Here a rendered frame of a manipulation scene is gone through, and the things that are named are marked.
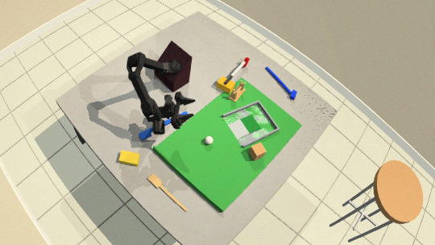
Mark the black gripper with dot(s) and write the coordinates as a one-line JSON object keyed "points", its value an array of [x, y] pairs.
{"points": [[178, 119]]}

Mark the white golf ball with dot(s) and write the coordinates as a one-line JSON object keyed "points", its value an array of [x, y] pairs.
{"points": [[208, 140]]}

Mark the tan cube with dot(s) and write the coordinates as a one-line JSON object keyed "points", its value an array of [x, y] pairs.
{"points": [[257, 151]]}

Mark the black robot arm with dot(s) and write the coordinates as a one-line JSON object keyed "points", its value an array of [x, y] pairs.
{"points": [[148, 105]]}

